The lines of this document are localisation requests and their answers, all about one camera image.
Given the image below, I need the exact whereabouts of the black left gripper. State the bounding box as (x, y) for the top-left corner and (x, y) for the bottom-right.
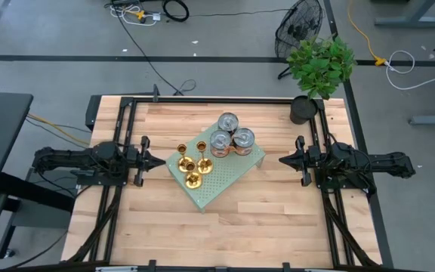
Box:
(121, 135), (167, 187)

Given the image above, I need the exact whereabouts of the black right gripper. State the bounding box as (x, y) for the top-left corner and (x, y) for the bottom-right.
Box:
(279, 134), (322, 187)

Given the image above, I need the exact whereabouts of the gold candlestick holder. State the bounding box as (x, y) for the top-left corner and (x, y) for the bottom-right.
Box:
(196, 141), (214, 175)
(184, 161), (204, 190)
(176, 143), (194, 174)

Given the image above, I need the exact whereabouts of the orange heart-print candle tin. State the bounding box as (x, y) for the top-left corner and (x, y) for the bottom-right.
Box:
(231, 127), (256, 156)
(209, 129), (233, 159)

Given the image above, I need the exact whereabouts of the dark candle tin silver lid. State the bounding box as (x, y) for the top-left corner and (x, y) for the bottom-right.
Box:
(217, 112), (240, 134)

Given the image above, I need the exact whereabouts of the black plant pot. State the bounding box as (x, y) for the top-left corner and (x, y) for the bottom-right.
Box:
(289, 94), (319, 125)

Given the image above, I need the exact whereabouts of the green perforated metal shelf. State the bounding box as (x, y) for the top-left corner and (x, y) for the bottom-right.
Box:
(164, 115), (267, 212)

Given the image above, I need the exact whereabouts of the green leafy plant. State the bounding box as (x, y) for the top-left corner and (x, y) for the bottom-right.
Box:
(285, 34), (357, 101)

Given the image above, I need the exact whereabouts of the black floor fan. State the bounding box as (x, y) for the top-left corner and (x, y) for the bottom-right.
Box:
(273, 0), (325, 81)

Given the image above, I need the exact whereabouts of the black aluminium table frame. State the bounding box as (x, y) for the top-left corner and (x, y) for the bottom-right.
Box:
(85, 94), (394, 272)

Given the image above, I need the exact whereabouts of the thin yellow cable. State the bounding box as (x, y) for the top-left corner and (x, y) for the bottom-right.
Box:
(26, 112), (91, 147)

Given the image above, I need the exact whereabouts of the long black floor cable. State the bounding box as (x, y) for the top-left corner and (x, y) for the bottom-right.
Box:
(111, 0), (199, 96)

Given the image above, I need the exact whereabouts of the silver metal bracket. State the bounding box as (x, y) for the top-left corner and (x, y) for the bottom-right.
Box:
(94, 265), (140, 272)

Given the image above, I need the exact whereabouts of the yellow extension cable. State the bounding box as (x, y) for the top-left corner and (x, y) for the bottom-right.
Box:
(347, 0), (388, 67)

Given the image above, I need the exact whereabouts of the white power cable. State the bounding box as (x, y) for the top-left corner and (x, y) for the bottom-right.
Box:
(384, 49), (435, 91)

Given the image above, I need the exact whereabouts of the black coiled cable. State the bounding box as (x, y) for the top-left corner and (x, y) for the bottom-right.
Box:
(162, 0), (190, 23)

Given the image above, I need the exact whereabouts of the white cable bundle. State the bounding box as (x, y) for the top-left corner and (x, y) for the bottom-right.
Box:
(108, 3), (162, 27)

